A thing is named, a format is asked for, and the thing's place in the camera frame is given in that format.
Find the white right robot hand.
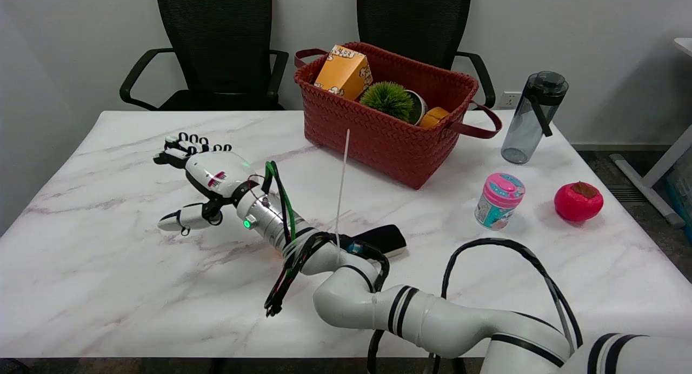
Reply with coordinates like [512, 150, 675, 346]
[153, 132, 260, 237]

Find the pink gum jar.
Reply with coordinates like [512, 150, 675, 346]
[475, 172, 526, 231]

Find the white zip tie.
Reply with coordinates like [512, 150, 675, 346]
[334, 129, 351, 250]

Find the black mesh office chair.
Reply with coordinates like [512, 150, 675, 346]
[356, 0, 496, 110]
[119, 0, 290, 111]

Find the orange popcorn box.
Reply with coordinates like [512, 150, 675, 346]
[314, 44, 374, 101]

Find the red woven basket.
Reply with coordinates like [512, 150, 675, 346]
[294, 42, 503, 190]

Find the black whiteboard eraser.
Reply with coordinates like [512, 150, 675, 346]
[351, 224, 407, 258]

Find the green grass ball plant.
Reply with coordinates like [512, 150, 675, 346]
[360, 81, 428, 126]

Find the grey water bottle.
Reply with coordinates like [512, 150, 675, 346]
[501, 71, 569, 165]

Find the red persimmon toy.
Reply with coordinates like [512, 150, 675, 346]
[554, 181, 604, 223]

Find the white side desk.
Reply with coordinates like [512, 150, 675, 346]
[610, 37, 692, 229]

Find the blue box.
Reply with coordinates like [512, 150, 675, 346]
[666, 147, 692, 229]

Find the green and black cable bundle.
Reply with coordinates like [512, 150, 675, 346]
[263, 161, 390, 318]

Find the thick black cable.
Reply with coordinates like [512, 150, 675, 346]
[368, 238, 583, 374]

